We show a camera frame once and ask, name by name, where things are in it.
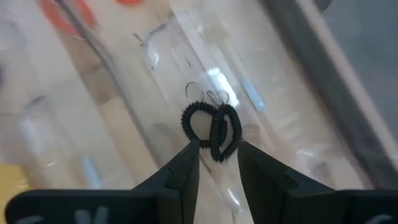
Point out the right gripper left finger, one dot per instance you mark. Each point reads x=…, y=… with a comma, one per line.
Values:
x=183, y=174

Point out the yellow slotted plastic basket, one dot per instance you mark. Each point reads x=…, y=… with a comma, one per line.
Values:
x=11, y=186

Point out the black aluminium rig frame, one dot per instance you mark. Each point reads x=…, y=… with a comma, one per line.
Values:
x=326, y=77

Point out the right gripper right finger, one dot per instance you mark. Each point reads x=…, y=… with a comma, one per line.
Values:
x=258, y=174

